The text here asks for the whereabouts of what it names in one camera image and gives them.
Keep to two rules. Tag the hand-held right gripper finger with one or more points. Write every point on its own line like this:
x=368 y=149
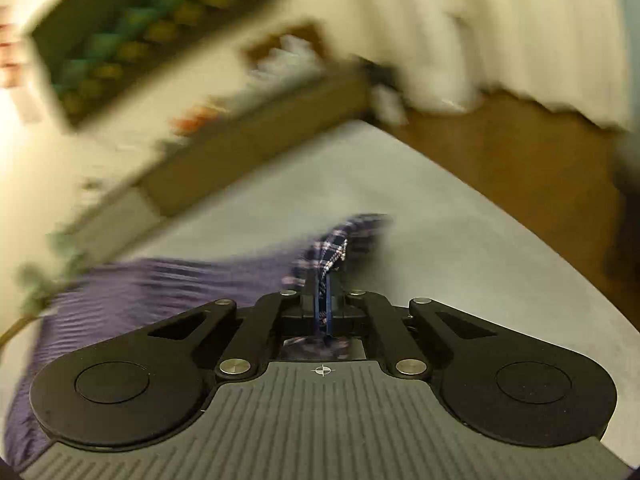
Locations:
x=329 y=315
x=318 y=310

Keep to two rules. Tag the blue plaid shirt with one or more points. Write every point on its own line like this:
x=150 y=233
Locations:
x=150 y=290

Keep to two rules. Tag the grey and brown sideboard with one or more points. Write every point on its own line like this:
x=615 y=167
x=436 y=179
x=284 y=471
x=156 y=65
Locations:
x=250 y=145

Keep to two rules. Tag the fruit bowl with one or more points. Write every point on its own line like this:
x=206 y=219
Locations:
x=192 y=121

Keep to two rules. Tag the grey organizer box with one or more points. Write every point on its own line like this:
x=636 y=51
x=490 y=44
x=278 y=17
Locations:
x=290 y=57

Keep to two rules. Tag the wooden framed grid board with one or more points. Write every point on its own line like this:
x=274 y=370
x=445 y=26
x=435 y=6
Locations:
x=260 y=50

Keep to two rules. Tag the dark patterned wall tapestry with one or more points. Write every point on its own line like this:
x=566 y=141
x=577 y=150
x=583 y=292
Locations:
x=140 y=30

